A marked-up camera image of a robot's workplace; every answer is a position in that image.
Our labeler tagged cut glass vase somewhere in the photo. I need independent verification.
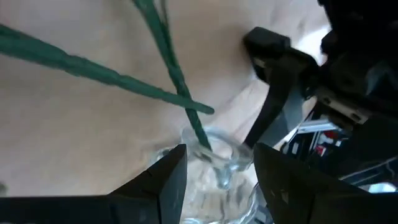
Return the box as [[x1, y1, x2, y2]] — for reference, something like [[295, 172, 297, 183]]
[[149, 125, 274, 224]]

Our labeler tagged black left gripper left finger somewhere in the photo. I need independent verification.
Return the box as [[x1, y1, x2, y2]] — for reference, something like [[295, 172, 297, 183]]
[[0, 144, 188, 224]]

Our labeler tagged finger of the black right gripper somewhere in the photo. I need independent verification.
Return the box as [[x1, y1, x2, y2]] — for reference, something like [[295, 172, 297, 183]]
[[243, 26, 318, 149]]

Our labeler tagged pink blossom spray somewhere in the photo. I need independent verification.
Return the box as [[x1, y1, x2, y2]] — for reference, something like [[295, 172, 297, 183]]
[[0, 24, 216, 115]]

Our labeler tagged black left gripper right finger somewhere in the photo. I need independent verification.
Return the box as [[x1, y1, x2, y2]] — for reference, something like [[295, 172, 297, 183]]
[[252, 142, 398, 224]]

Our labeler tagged red flower spray with grass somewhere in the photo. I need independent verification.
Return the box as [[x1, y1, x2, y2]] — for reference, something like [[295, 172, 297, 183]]
[[132, 0, 214, 152]]

